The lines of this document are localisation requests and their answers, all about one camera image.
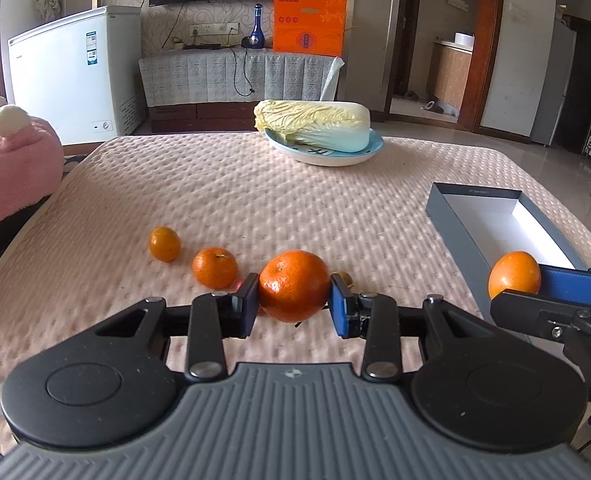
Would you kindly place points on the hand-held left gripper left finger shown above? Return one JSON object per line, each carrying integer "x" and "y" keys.
{"x": 248, "y": 305}

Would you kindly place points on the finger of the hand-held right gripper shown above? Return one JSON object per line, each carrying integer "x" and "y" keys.
{"x": 535, "y": 312}
{"x": 568, "y": 284}

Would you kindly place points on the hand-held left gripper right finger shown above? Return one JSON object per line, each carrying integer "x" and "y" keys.
{"x": 339, "y": 305}

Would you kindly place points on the smooth orange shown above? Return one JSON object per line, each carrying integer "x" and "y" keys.
{"x": 513, "y": 275}

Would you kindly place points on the large orange mandarin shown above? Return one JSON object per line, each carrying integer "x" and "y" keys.
{"x": 295, "y": 285}

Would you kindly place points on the grey cardboard box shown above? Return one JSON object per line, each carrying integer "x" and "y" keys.
{"x": 495, "y": 220}

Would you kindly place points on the small oval orange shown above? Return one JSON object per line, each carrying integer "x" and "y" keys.
{"x": 165, "y": 244}

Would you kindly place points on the small brown fruit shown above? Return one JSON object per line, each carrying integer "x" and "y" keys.
{"x": 344, "y": 277}

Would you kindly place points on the small round mandarin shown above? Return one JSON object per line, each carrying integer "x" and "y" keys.
{"x": 214, "y": 267}

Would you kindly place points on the blue rimmed plate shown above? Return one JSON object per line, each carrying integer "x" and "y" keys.
{"x": 325, "y": 159}

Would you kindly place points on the napa cabbage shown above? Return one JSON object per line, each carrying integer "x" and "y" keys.
{"x": 315, "y": 122}

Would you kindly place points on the grey refrigerator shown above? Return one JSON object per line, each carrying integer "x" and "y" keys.
{"x": 560, "y": 85}

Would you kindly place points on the wooden television cabinet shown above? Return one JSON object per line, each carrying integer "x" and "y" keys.
{"x": 175, "y": 112}

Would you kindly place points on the pair of slippers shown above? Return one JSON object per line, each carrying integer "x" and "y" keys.
{"x": 433, "y": 108}

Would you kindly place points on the cloth covered tv cabinet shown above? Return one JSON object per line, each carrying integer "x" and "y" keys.
{"x": 200, "y": 77}

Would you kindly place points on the wooden kitchen cabinet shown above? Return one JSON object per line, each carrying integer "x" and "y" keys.
{"x": 448, "y": 77}

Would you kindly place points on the dark cloth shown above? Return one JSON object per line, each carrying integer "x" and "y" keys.
{"x": 0, "y": 245}

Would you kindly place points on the black power strip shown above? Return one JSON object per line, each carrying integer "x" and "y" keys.
{"x": 200, "y": 46}

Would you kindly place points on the white container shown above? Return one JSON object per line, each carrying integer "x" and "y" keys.
{"x": 464, "y": 40}

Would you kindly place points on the blue bottle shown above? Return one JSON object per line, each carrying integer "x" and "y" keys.
{"x": 255, "y": 35}

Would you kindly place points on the pink fluffy plush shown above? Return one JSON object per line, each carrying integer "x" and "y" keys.
{"x": 10, "y": 160}

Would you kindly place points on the orange gift bag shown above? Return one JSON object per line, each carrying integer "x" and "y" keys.
{"x": 310, "y": 25}

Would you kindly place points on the white chest freezer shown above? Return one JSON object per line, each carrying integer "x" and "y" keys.
{"x": 55, "y": 70}

